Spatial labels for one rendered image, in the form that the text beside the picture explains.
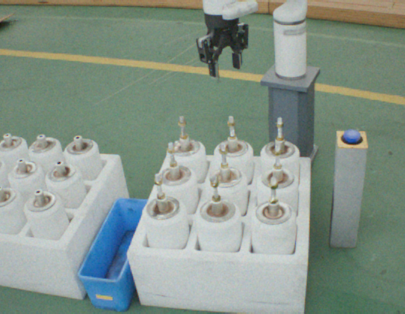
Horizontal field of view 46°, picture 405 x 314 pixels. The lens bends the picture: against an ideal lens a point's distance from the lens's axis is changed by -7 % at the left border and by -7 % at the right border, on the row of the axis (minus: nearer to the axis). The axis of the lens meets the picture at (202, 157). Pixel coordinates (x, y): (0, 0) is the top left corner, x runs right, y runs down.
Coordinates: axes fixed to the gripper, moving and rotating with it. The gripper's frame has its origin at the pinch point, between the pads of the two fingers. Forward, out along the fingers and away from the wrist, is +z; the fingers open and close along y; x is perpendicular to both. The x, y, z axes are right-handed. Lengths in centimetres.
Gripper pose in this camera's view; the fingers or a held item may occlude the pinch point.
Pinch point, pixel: (226, 67)
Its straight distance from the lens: 116.4
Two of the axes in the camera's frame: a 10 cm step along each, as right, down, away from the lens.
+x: 6.5, 3.7, -6.6
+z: 0.9, 8.3, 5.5
